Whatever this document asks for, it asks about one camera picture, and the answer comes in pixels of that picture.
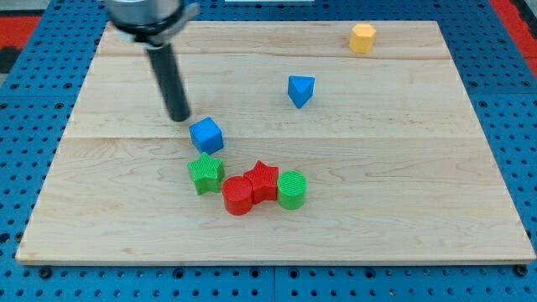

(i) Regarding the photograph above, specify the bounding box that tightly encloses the blue cube block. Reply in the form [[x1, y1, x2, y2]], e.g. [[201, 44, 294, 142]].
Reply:
[[189, 117, 224, 154]]

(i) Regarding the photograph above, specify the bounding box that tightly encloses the red star block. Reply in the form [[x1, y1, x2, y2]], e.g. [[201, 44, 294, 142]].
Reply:
[[243, 160, 279, 204]]

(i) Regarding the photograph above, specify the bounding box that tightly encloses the green cylinder block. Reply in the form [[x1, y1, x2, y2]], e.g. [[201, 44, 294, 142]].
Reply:
[[277, 170, 307, 210]]

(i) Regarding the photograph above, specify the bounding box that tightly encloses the red cylinder block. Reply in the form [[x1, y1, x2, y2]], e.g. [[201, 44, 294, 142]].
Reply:
[[222, 175, 253, 216]]

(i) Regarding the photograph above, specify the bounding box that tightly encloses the wooden board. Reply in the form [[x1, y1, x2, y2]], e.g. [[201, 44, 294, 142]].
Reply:
[[16, 21, 535, 266]]

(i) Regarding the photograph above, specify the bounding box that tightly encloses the green star block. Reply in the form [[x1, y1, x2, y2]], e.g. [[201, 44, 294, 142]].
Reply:
[[187, 153, 226, 195]]

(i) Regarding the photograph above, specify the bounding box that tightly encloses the blue triangular prism block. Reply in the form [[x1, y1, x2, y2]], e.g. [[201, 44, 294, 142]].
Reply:
[[287, 75, 315, 109]]

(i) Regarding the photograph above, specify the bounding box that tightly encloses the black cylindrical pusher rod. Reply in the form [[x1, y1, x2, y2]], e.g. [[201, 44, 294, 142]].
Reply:
[[146, 44, 190, 122]]

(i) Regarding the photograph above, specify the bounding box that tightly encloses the yellow hexagon block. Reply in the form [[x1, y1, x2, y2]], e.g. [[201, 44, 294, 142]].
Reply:
[[348, 23, 376, 54]]

